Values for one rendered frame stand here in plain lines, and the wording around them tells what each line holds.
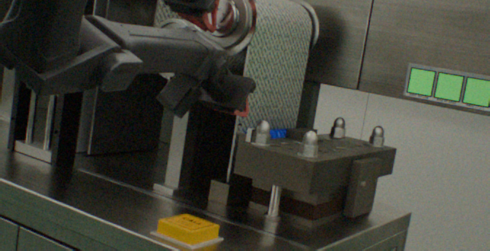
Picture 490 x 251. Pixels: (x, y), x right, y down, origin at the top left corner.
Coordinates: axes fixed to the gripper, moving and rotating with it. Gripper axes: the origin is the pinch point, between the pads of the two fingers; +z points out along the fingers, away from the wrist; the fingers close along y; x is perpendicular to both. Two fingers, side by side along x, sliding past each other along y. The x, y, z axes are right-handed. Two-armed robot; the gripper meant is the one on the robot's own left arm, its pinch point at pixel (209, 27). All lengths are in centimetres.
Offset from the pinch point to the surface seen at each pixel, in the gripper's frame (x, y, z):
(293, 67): 9.8, 8.1, 20.6
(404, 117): 144, -39, 234
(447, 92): 18, 38, 29
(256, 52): 1.8, 7.2, 7.2
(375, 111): 144, -56, 235
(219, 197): -23.3, 8.3, 21.1
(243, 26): 2.8, 5.6, 1.4
